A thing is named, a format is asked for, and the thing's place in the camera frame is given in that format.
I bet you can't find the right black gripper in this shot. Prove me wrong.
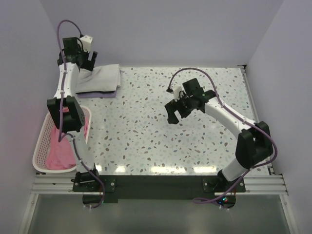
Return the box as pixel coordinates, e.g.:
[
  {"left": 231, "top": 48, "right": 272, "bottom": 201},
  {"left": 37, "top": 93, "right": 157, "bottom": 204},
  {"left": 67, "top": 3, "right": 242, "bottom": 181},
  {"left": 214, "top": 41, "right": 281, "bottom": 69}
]
[{"left": 165, "top": 92, "right": 194, "bottom": 124}]

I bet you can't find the white t shirt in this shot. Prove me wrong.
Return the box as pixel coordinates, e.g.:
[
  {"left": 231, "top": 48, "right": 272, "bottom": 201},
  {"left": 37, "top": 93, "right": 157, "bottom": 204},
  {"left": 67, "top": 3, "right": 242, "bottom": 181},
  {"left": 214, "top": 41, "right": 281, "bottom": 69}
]
[{"left": 76, "top": 64, "right": 121, "bottom": 89}]

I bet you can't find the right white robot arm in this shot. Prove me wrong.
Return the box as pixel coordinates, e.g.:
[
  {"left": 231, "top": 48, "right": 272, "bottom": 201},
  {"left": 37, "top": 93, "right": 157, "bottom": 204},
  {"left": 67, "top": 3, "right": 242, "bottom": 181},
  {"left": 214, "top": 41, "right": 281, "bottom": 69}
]
[{"left": 165, "top": 78, "right": 273, "bottom": 192}]

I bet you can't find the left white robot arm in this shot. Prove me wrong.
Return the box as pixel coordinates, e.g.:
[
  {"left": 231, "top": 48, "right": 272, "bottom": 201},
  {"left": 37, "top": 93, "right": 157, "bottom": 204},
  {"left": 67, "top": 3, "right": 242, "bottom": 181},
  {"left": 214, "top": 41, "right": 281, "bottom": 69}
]
[{"left": 47, "top": 36, "right": 104, "bottom": 192}]

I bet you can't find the folded black t shirt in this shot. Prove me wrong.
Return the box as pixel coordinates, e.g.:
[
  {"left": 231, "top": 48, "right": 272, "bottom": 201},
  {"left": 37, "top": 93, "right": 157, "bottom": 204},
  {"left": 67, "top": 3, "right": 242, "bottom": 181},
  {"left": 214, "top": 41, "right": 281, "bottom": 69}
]
[{"left": 99, "top": 90, "right": 116, "bottom": 94}]

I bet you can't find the folded lavender t shirt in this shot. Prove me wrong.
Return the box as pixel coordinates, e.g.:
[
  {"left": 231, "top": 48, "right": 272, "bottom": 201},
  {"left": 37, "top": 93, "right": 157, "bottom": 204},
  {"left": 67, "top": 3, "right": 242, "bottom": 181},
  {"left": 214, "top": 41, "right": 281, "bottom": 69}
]
[{"left": 76, "top": 85, "right": 121, "bottom": 98}]

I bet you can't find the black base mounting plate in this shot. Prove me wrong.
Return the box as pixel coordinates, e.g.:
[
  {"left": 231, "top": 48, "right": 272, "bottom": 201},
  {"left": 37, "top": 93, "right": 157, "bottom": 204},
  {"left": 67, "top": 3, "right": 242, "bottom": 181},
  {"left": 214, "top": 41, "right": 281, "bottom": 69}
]
[{"left": 71, "top": 173, "right": 246, "bottom": 205}]

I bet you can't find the white plastic laundry basket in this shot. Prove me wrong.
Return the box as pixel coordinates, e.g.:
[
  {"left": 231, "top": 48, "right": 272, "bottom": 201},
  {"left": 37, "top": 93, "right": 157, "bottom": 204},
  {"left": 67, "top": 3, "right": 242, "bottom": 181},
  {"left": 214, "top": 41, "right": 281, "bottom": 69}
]
[{"left": 32, "top": 106, "right": 94, "bottom": 174}]

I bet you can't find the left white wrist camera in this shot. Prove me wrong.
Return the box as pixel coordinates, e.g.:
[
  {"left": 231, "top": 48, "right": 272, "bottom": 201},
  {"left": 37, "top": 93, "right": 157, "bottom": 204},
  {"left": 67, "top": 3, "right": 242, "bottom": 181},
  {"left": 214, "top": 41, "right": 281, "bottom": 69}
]
[{"left": 79, "top": 35, "right": 94, "bottom": 53}]

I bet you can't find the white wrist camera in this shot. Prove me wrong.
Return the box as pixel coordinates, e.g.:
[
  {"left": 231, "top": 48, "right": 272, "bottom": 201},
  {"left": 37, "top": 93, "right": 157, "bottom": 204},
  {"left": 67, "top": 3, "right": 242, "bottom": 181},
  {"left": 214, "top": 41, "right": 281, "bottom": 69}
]
[
  {"left": 79, "top": 35, "right": 94, "bottom": 53},
  {"left": 166, "top": 86, "right": 184, "bottom": 101}
]

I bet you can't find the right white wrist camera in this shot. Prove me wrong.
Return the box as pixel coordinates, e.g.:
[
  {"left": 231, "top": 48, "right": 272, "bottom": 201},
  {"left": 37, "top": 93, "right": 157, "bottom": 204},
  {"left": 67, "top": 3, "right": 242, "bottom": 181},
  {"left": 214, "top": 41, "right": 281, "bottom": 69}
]
[{"left": 166, "top": 86, "right": 184, "bottom": 101}]

